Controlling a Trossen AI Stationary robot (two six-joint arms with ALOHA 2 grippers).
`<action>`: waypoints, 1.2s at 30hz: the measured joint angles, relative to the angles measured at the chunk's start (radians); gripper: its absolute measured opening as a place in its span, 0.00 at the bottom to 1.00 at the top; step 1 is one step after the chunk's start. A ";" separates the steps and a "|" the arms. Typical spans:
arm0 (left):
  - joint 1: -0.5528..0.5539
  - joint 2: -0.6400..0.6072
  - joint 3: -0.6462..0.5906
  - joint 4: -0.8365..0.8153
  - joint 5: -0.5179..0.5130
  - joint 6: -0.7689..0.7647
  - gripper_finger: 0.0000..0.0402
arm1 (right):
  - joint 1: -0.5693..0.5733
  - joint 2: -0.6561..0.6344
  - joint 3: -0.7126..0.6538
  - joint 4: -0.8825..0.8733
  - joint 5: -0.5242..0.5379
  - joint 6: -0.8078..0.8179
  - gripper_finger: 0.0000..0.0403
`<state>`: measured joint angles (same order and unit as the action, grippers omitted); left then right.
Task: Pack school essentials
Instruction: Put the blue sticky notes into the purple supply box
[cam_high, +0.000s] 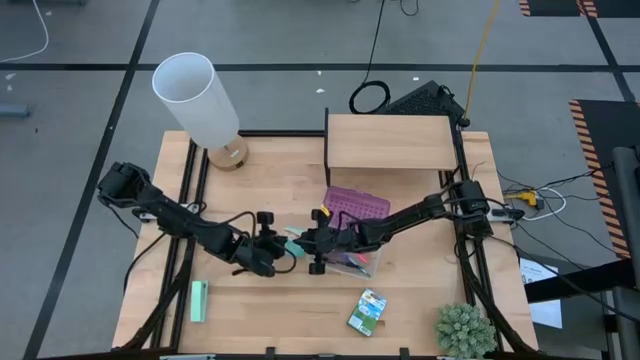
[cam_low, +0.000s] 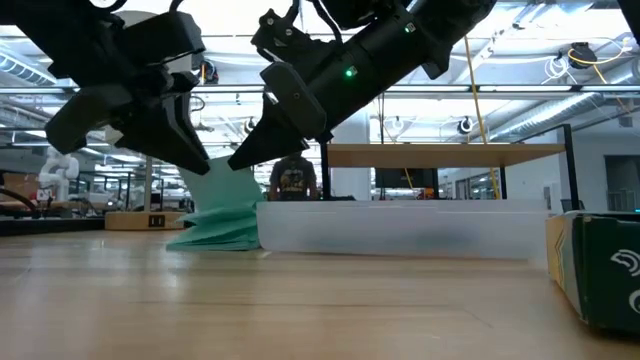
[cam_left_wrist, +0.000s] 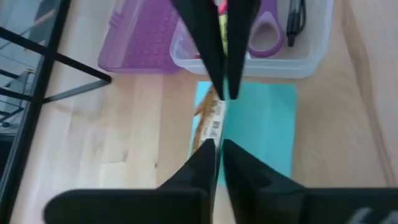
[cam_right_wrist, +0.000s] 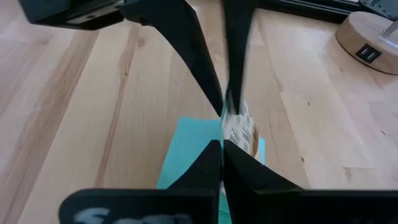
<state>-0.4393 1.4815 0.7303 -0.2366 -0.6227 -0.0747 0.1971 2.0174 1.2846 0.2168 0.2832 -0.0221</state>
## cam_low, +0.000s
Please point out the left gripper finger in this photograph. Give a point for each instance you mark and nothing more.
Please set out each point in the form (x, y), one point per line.
(170, 135)

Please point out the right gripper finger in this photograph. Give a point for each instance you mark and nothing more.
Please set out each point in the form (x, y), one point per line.
(270, 142)

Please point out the teal sticky note pad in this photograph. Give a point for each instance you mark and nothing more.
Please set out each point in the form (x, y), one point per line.
(225, 230)

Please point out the clear pencil case purple lid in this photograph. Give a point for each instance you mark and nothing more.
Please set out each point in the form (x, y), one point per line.
(400, 230)

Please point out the green yellow crayon box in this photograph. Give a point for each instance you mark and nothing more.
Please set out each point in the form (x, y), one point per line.
(600, 270)

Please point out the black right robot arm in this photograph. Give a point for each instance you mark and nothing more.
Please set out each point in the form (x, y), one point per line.
(450, 15)

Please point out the standing person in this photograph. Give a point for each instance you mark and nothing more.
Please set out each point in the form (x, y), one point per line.
(292, 180)

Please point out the white shade wooden table lamp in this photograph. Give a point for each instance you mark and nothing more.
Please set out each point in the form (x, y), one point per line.
(145, 221)

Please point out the black perforated computer case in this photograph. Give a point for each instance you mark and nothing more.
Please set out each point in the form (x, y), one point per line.
(400, 177)

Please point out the wooden shelf riser black legs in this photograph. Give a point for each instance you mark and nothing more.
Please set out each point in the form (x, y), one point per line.
(440, 155)

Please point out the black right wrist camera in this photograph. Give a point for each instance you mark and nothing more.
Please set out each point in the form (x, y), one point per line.
(290, 40)

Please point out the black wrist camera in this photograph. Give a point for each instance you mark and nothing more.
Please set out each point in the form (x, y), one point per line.
(160, 40)
(290, 40)

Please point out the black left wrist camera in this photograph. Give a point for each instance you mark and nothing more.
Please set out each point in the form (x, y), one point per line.
(160, 40)

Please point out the black metal table frame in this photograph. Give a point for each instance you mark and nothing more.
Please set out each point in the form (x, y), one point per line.
(60, 226)

